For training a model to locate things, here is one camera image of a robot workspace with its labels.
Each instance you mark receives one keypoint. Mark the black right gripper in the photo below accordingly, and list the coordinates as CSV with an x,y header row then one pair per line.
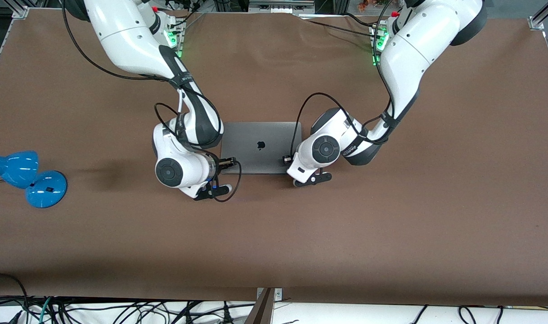
x,y
225,164

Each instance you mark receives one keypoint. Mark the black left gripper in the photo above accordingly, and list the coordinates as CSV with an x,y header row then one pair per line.
x,y
286,159

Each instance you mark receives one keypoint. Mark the grey laptop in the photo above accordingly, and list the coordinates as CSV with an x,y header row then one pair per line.
x,y
260,144

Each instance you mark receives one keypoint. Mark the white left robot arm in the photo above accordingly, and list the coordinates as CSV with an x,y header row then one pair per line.
x,y
409,54

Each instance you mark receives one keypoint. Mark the brown table cover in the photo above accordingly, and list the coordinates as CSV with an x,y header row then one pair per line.
x,y
274,247

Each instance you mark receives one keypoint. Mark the grey power strip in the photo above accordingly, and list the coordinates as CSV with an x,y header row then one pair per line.
x,y
280,5

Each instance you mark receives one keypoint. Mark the orange flower decoration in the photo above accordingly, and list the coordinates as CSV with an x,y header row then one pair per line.
x,y
368,4

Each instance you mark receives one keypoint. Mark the blue desk lamp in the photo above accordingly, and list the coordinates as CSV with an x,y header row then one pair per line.
x,y
17,166

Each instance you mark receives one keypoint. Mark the small metal bracket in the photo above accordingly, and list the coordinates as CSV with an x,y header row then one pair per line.
x,y
277,294

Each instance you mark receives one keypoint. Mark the aluminium frame profile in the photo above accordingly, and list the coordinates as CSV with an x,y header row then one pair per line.
x,y
541,15
17,9

